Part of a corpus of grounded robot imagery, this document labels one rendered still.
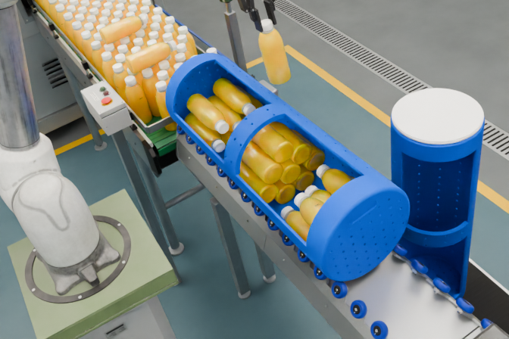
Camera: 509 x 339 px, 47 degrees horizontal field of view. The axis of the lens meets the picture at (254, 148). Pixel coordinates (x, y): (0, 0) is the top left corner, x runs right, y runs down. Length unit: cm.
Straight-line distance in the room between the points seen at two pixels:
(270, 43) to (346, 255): 62
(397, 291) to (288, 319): 114
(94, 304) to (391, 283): 76
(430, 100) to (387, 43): 230
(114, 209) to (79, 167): 201
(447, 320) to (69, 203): 96
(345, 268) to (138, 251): 55
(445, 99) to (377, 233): 64
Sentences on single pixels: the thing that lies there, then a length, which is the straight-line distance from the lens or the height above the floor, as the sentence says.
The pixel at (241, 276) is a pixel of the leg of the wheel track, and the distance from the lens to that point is 266.
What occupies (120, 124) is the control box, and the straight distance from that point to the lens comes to 217.
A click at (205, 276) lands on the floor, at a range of 290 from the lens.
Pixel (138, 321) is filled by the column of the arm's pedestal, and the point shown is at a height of 87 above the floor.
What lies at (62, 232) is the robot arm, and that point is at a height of 124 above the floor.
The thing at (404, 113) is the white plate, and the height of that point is 104.
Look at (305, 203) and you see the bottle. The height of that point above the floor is 113.
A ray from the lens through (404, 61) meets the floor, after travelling 408.
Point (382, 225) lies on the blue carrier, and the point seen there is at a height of 110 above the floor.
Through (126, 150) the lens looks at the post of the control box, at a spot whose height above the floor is 85.
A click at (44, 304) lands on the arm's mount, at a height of 106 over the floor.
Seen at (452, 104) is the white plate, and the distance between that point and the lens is 199.
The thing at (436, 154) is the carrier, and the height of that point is 99.
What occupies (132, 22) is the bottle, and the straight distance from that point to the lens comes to 252.
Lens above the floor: 224
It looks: 40 degrees down
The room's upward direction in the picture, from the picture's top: 12 degrees counter-clockwise
